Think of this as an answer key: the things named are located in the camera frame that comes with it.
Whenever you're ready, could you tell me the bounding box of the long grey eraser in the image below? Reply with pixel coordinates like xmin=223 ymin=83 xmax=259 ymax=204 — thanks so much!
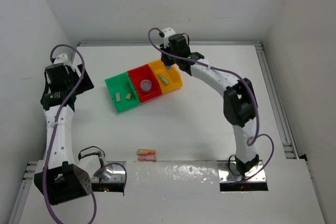
xmin=115 ymin=92 xmax=121 ymax=102

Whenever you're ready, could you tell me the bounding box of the green highlighter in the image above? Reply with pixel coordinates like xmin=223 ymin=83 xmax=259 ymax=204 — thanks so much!
xmin=159 ymin=74 xmax=170 ymax=86

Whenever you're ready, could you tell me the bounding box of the clear jar of clips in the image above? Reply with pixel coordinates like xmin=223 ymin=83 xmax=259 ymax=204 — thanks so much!
xmin=140 ymin=79 xmax=152 ymax=93

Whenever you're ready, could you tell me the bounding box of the orange highlighter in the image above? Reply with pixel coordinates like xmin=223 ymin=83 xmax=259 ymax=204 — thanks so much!
xmin=137 ymin=149 xmax=156 ymax=156

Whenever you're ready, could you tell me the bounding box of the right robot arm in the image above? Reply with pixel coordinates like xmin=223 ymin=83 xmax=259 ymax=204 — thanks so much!
xmin=159 ymin=29 xmax=259 ymax=177

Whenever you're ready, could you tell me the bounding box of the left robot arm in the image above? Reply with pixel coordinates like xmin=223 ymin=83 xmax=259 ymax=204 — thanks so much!
xmin=34 ymin=63 xmax=105 ymax=206

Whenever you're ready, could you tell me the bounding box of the yellow plastic bin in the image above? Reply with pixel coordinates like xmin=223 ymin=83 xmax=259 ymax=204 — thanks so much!
xmin=148 ymin=60 xmax=183 ymax=94

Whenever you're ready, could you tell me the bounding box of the green plastic bin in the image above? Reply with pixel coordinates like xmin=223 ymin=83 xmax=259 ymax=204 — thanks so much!
xmin=105 ymin=72 xmax=140 ymax=113

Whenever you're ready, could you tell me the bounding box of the red plastic bin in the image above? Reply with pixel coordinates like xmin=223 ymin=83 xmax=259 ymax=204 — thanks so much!
xmin=128 ymin=65 xmax=162 ymax=103

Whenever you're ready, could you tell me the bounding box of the pink highlighter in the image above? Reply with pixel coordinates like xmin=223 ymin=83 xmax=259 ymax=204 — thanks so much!
xmin=138 ymin=155 xmax=157 ymax=162

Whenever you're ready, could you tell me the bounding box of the white front board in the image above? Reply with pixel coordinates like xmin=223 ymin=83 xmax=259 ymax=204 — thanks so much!
xmin=18 ymin=159 xmax=326 ymax=224

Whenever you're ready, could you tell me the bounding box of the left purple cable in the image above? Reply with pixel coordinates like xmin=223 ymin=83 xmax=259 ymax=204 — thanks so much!
xmin=41 ymin=44 xmax=127 ymax=224

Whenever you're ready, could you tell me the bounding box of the purple cable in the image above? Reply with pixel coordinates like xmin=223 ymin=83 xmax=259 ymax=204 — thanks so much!
xmin=41 ymin=44 xmax=127 ymax=224
xmin=147 ymin=27 xmax=275 ymax=184

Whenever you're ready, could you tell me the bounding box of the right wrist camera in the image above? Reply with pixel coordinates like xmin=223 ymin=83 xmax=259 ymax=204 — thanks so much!
xmin=159 ymin=27 xmax=176 ymax=48

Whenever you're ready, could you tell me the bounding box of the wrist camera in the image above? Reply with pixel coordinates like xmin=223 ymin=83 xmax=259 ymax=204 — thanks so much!
xmin=52 ymin=53 xmax=73 ymax=67
xmin=159 ymin=27 xmax=176 ymax=48

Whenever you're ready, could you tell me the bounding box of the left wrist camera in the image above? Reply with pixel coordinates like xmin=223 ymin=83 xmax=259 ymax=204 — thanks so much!
xmin=52 ymin=53 xmax=73 ymax=67

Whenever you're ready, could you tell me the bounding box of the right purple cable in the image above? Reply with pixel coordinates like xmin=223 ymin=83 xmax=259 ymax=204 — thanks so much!
xmin=147 ymin=27 xmax=275 ymax=184

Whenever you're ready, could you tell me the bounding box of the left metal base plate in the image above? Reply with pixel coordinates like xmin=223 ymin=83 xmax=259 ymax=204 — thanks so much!
xmin=92 ymin=161 xmax=127 ymax=183

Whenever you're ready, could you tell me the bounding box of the metal base plate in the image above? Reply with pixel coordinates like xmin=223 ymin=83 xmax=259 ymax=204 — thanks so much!
xmin=217 ymin=160 xmax=267 ymax=183
xmin=92 ymin=161 xmax=127 ymax=183

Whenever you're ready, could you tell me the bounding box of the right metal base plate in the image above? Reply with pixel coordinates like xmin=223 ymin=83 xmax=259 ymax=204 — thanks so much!
xmin=217 ymin=160 xmax=267 ymax=183

